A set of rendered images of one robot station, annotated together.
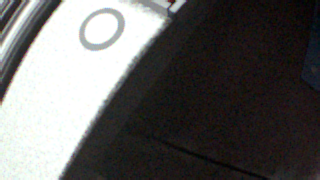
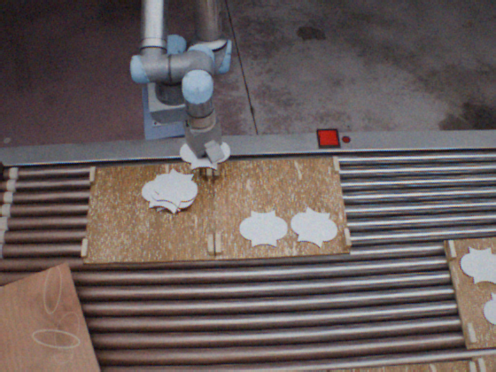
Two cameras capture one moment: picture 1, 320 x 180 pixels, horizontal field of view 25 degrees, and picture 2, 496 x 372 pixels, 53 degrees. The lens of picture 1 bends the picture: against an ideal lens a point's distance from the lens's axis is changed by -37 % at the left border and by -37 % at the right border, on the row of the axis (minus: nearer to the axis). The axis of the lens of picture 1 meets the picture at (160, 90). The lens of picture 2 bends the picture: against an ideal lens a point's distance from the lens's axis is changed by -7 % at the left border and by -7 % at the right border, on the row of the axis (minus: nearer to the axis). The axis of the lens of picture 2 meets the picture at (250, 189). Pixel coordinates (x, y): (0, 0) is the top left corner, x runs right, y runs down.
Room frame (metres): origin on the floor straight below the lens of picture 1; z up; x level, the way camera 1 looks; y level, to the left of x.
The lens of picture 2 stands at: (1.27, 0.54, 2.38)
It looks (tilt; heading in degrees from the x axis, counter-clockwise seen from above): 59 degrees down; 223
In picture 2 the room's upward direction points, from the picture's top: straight up
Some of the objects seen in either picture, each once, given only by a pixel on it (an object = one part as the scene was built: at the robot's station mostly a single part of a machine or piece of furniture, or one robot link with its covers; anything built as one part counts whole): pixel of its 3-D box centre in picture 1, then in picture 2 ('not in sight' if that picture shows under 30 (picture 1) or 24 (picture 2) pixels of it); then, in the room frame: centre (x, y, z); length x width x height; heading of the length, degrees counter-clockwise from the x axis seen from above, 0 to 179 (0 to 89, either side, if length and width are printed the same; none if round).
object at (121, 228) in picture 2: not in sight; (149, 212); (0.90, -0.25, 0.93); 0.41 x 0.35 x 0.02; 136
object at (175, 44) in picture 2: not in sight; (172, 58); (0.51, -0.54, 1.13); 0.13 x 0.12 x 0.14; 134
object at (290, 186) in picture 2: not in sight; (279, 206); (0.60, 0.04, 0.93); 0.41 x 0.35 x 0.02; 136
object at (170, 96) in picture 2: not in sight; (174, 81); (0.51, -0.54, 1.01); 0.15 x 0.15 x 0.10
